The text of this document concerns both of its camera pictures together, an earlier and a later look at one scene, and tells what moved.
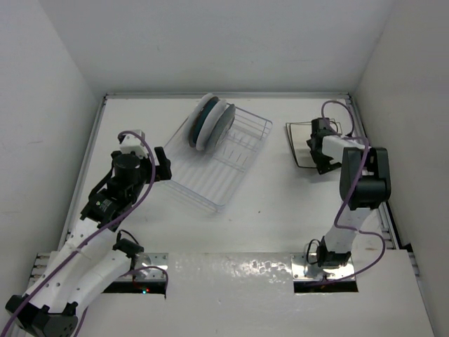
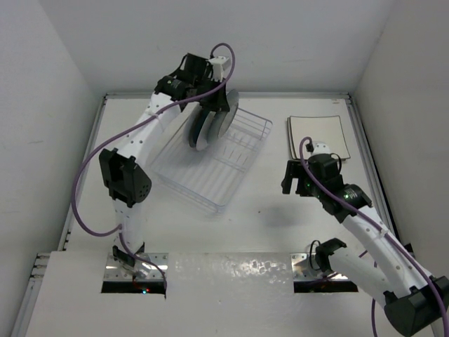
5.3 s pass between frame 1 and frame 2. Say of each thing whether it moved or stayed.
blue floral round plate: moved
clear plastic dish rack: stayed
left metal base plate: stayed
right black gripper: moved
